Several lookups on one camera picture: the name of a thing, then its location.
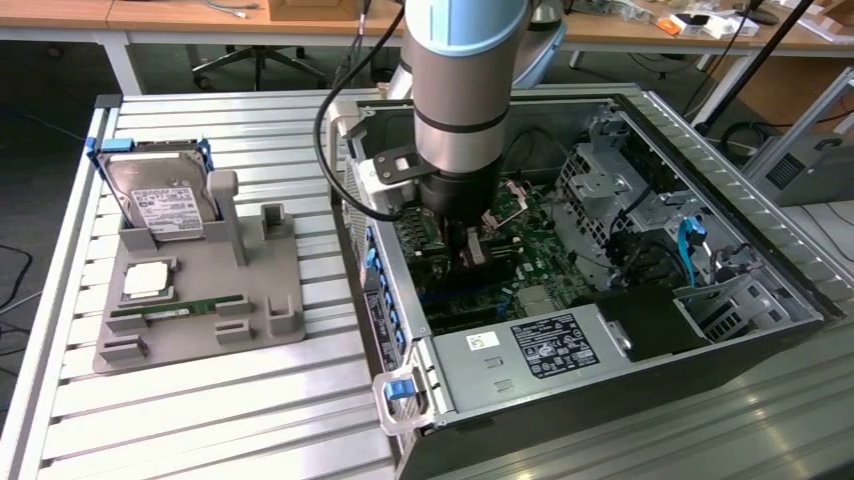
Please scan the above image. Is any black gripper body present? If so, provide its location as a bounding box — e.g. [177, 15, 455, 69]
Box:
[418, 169, 499, 269]

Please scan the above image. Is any graphics card with metal bracket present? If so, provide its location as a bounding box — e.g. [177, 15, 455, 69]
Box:
[399, 234, 519, 306]

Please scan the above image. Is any metal socket cover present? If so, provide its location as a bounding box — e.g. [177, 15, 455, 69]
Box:
[481, 178, 537, 231]

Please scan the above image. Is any silver disk bay cage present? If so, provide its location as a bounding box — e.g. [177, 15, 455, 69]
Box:
[554, 142, 676, 236]

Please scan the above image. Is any green motherboard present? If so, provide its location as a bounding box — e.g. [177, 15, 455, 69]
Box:
[390, 174, 596, 336]

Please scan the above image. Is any silver chipset heatsink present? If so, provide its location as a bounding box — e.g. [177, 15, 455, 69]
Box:
[513, 287, 560, 319]

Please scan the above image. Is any grey power supply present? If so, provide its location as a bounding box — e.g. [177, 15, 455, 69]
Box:
[426, 302, 636, 416]

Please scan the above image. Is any black office chair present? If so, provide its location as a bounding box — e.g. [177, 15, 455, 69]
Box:
[191, 44, 329, 91]

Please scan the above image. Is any grey parts rack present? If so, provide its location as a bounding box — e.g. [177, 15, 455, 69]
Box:
[92, 169, 309, 375]

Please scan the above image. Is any hard disk in blue caddy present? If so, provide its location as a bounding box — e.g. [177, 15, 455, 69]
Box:
[84, 135, 222, 244]

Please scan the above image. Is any open black PC case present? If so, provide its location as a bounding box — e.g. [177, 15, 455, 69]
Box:
[325, 93, 844, 480]

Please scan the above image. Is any green RAM stick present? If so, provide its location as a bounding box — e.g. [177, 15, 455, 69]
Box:
[110, 293, 246, 321]

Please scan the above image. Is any black and white device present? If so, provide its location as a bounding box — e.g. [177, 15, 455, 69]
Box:
[669, 12, 713, 36]

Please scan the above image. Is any silver CPU chip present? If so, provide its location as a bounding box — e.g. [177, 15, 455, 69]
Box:
[123, 262, 173, 297]

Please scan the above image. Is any white box device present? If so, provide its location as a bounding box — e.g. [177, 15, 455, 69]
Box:
[706, 17, 761, 40]

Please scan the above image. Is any grey machine housing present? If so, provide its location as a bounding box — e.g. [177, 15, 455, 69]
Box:
[744, 67, 854, 209]

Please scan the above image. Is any black tripod pole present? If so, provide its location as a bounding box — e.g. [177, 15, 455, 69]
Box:
[693, 0, 821, 134]

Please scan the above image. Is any black monitor base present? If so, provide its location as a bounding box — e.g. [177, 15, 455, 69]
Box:
[733, 0, 781, 26]

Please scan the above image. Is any wooden desk with white legs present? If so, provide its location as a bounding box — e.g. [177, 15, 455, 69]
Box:
[560, 0, 854, 126]
[0, 0, 409, 96]

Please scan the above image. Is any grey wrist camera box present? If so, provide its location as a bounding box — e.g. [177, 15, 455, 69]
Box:
[350, 148, 442, 211]

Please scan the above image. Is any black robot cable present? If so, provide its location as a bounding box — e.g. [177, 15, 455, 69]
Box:
[313, 0, 409, 221]

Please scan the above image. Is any blue wire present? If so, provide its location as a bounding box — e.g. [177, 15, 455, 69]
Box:
[676, 214, 709, 290]

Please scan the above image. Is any coiled black cable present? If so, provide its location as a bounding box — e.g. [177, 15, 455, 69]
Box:
[722, 121, 781, 166]

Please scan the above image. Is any white cable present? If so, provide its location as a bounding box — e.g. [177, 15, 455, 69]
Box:
[202, 0, 262, 20]

